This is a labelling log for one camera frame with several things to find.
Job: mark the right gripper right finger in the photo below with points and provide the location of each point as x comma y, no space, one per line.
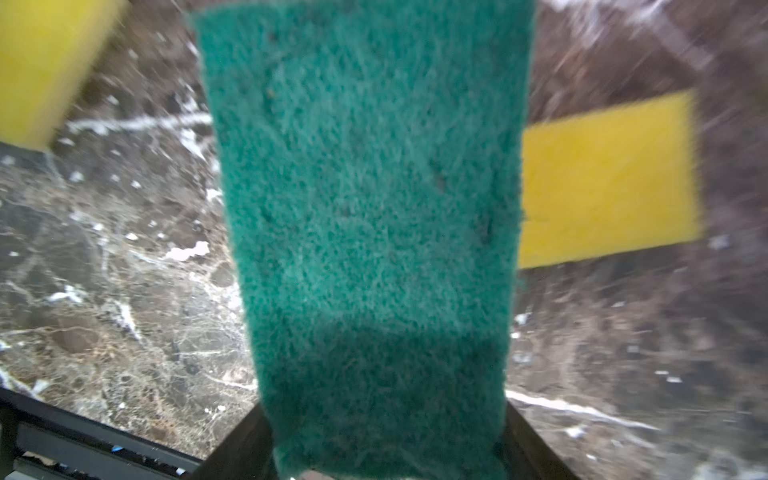
525,454

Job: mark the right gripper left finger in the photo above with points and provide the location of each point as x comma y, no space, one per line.
245,454

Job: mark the green sponge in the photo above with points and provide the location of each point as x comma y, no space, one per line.
370,164

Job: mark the yellow sponge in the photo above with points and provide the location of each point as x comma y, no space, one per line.
48,49
610,181

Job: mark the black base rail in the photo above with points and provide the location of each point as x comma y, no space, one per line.
40,441

